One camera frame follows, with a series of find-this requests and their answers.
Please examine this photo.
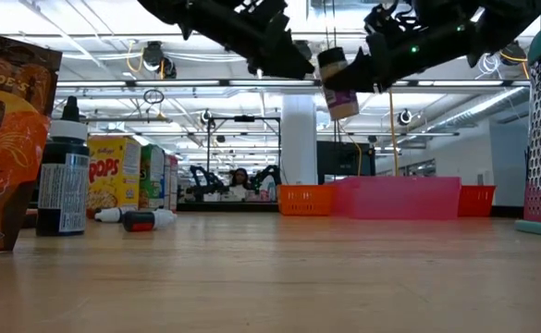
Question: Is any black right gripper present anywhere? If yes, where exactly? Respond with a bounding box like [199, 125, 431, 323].
[323, 20, 480, 93]

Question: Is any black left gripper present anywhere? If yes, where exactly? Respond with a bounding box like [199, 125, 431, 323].
[190, 9, 316, 80]

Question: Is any spice jar purple label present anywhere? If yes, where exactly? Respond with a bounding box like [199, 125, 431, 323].
[317, 45, 361, 122]

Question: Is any yellow Corn Pops cereal box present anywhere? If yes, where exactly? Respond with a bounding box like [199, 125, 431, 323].
[86, 135, 142, 219]

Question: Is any small dropper bottle red label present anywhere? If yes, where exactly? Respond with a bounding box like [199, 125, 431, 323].
[121, 208, 178, 233]

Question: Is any small dropper bottle black label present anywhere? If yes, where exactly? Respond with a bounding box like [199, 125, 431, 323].
[93, 206, 138, 224]

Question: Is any black squeeze bottle white label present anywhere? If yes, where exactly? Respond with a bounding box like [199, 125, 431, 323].
[36, 95, 91, 238]

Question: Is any orange brown snack bag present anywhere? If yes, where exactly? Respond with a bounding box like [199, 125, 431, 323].
[0, 31, 63, 254]

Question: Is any white column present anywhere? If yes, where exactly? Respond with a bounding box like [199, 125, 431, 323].
[281, 94, 318, 186]

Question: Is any black cabinet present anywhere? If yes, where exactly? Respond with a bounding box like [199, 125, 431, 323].
[316, 141, 376, 185]

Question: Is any person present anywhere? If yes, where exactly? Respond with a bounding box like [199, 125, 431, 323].
[227, 167, 252, 203]

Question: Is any pink plastic bin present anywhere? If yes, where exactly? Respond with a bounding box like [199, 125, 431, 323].
[329, 176, 462, 221]

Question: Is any orange plastic basket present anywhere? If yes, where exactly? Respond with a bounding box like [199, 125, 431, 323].
[277, 184, 338, 216]

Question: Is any red plastic basket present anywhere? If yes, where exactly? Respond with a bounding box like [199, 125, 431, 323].
[457, 185, 497, 218]

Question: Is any black metal frame rig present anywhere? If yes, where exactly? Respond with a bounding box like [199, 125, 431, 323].
[206, 115, 283, 186]

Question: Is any yellow hanging cable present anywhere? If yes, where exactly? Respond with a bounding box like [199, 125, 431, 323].
[387, 90, 400, 178]

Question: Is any thin yellow cable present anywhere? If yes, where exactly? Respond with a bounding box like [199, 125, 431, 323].
[338, 122, 363, 178]

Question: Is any grey ceiling duct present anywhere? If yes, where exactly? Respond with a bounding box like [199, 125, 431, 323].
[426, 87, 530, 133]

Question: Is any hanging black cable ring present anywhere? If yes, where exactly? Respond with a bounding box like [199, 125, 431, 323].
[142, 88, 166, 105]

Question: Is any black aluminium table frame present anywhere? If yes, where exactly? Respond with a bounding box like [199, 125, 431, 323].
[19, 201, 525, 218]

